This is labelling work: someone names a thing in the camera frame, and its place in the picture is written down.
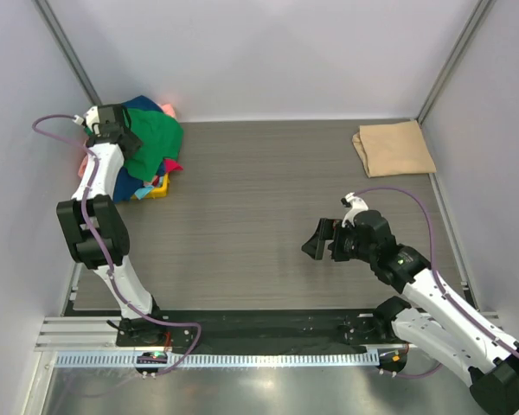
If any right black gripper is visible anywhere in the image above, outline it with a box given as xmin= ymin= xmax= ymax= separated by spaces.
xmin=302 ymin=217 xmax=376 ymax=264

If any green t-shirt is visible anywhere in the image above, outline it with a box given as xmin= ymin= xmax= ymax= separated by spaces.
xmin=123 ymin=107 xmax=185 ymax=181

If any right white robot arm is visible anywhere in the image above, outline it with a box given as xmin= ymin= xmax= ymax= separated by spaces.
xmin=302 ymin=210 xmax=519 ymax=414

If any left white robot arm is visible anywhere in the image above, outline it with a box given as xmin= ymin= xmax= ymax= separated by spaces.
xmin=56 ymin=104 xmax=166 ymax=346

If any navy blue t-shirt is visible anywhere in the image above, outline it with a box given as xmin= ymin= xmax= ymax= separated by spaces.
xmin=112 ymin=95 xmax=163 ymax=203

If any magenta cloth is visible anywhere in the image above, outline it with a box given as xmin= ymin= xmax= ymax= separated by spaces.
xmin=163 ymin=158 xmax=183 ymax=175

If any light blue cloth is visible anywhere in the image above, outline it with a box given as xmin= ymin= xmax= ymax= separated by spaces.
xmin=134 ymin=184 xmax=156 ymax=200

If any yellow plastic bin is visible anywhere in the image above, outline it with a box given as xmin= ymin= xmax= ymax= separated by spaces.
xmin=131 ymin=174 xmax=170 ymax=201

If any folded beige t-shirt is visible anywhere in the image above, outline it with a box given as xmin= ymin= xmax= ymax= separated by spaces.
xmin=351 ymin=120 xmax=436 ymax=178

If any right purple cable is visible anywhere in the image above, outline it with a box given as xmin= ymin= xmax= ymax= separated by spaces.
xmin=354 ymin=185 xmax=519 ymax=381

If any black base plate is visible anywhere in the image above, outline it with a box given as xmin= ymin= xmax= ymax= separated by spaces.
xmin=106 ymin=309 xmax=402 ymax=356

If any aluminium frame rail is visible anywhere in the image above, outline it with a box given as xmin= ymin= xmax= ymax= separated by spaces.
xmin=35 ymin=316 xmax=119 ymax=351

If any slotted cable duct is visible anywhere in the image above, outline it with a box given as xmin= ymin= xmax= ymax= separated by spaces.
xmin=54 ymin=349 xmax=380 ymax=369

